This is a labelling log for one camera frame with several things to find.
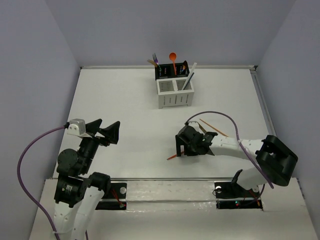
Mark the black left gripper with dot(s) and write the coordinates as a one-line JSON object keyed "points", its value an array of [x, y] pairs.
{"points": [[97, 138]]}

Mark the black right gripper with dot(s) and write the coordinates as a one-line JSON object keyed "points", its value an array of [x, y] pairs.
{"points": [[179, 141]]}

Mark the orange plastic knife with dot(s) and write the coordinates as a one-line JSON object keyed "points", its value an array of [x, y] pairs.
{"points": [[174, 156]]}

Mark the dark blue chopstick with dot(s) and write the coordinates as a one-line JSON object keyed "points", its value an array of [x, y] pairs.
{"points": [[187, 81]]}

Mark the gold metal fork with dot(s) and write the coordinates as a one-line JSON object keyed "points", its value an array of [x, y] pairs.
{"points": [[152, 62]]}

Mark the orange plastic spoon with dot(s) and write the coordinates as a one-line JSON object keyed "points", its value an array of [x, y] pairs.
{"points": [[172, 57]]}

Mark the iridescent metal fork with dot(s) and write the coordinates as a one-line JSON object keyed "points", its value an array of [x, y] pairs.
{"points": [[155, 59]]}

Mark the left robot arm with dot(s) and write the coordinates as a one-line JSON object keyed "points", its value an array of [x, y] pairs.
{"points": [[77, 192]]}

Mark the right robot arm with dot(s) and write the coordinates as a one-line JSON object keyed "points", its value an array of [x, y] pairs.
{"points": [[273, 162]]}

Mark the orange wooden chopstick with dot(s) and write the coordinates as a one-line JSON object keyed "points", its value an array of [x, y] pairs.
{"points": [[214, 128]]}

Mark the white utensil caddy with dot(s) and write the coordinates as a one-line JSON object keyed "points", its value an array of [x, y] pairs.
{"points": [[171, 92]]}

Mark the black utensil caddy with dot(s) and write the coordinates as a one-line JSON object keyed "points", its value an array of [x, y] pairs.
{"points": [[167, 71]]}

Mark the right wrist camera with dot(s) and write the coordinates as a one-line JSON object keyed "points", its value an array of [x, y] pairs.
{"points": [[192, 123]]}

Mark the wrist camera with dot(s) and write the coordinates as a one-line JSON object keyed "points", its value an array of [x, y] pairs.
{"points": [[77, 127], [192, 123]]}

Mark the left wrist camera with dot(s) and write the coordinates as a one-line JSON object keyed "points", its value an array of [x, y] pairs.
{"points": [[77, 127]]}

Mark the gold black-handled knife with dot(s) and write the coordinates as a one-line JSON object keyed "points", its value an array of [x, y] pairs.
{"points": [[202, 128]]}

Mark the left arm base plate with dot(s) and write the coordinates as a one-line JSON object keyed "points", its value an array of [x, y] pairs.
{"points": [[115, 199]]}

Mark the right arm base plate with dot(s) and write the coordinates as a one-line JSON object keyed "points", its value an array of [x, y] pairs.
{"points": [[233, 197]]}

